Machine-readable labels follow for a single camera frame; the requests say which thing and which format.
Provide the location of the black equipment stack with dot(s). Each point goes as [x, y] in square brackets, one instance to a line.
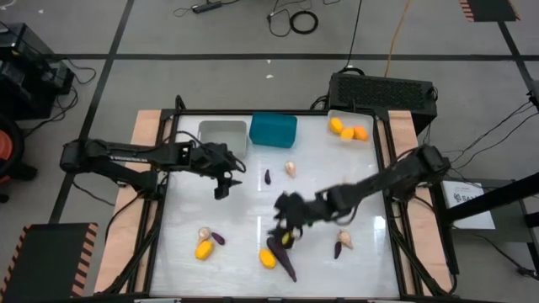
[25, 76]

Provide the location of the teal plastic bin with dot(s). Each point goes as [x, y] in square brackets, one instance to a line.
[273, 130]

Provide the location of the yellow bell pepper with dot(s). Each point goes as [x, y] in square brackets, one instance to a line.
[347, 134]
[336, 125]

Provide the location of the white paper sign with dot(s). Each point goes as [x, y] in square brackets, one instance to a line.
[476, 210]

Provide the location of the white garlic bulb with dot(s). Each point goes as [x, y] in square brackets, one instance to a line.
[297, 234]
[290, 169]
[204, 232]
[345, 239]

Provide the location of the long purple sweet potato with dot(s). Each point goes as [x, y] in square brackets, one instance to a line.
[282, 259]

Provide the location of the orange black vacuum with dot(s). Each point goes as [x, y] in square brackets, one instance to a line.
[5, 145]

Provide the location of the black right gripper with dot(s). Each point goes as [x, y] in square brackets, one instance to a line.
[297, 210]

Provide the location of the white plastic tray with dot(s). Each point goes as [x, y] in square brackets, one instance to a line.
[366, 120]

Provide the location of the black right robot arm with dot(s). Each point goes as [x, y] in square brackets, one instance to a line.
[379, 181]

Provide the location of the wooden side board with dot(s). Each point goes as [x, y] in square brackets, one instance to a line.
[402, 126]
[145, 124]

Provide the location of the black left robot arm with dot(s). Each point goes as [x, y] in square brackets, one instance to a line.
[126, 153]

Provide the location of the black computer case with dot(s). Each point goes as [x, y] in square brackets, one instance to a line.
[379, 92]

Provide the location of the black metal table frame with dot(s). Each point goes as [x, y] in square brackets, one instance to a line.
[210, 112]

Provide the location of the black stand beam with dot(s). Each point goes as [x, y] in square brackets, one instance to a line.
[497, 198]

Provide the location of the small purple eggplant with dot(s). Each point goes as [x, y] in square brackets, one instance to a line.
[218, 238]
[337, 251]
[267, 177]

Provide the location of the yellow lemon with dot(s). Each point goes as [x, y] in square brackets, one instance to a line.
[267, 258]
[204, 250]

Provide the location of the black power strip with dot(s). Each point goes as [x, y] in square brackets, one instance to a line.
[206, 7]

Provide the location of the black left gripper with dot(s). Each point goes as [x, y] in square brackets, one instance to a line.
[217, 162]

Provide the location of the black orange-striped floor mat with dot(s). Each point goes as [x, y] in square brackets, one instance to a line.
[488, 10]
[46, 261]

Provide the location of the orange bell pepper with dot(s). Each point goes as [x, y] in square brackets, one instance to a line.
[361, 133]

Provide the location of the grey plastic bin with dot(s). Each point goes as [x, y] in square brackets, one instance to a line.
[221, 132]

